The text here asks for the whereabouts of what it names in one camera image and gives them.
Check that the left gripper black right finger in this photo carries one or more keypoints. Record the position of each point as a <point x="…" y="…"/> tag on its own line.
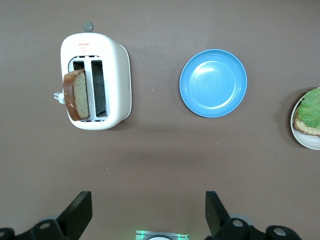
<point x="222" y="228"/>

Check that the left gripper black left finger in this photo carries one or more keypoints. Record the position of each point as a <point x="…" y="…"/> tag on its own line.
<point x="65" y="225"/>

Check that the brown bread slice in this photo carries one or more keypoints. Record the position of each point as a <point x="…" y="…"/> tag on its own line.
<point x="306" y="128"/>
<point x="78" y="95"/>

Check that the green lettuce leaf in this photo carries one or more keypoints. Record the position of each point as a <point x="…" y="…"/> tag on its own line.
<point x="311" y="107"/>

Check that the beige plate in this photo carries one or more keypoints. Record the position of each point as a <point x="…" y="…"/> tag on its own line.
<point x="307" y="142"/>

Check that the blue plate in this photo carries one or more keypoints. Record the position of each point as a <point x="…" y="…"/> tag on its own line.
<point x="213" y="83"/>

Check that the brown table cover sheet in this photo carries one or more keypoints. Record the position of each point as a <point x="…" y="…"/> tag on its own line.
<point x="160" y="162"/>

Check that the white toaster power plug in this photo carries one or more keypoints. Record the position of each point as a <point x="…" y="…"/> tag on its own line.
<point x="59" y="97"/>

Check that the white toaster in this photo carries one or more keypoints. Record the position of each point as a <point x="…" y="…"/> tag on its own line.
<point x="116" y="80"/>

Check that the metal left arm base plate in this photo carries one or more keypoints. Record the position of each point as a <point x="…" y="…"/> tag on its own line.
<point x="180" y="235"/>

